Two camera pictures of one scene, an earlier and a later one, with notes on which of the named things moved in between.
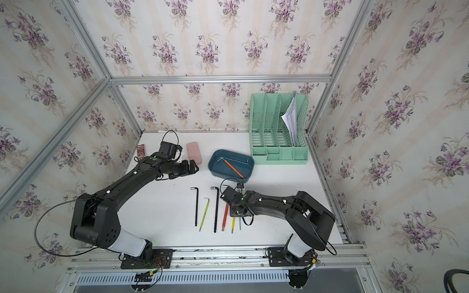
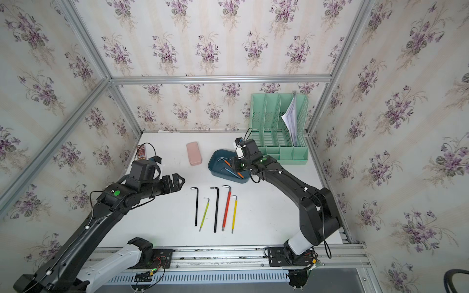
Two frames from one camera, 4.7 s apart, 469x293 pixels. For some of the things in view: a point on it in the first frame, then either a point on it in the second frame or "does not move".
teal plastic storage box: (230, 165) does not move
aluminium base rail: (104, 266) does not move
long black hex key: (217, 188) does not move
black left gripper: (185, 170) → (168, 187)
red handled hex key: (225, 216) does not move
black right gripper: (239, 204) → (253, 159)
